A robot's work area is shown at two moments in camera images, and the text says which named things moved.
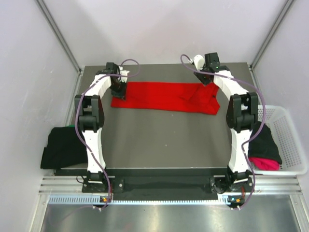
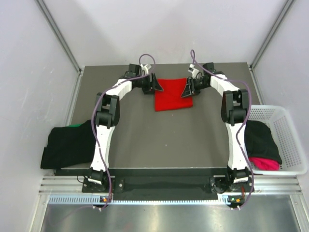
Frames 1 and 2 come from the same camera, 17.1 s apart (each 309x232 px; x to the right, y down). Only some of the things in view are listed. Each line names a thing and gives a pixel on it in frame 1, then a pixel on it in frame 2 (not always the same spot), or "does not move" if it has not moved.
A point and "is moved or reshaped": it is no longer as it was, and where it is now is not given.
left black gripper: [121, 94] to [149, 89]
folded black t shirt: [64, 148] does not move
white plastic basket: [292, 156] does not move
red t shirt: [175, 97] is moved or reshaped
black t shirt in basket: [263, 145] does not move
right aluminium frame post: [286, 7] does not move
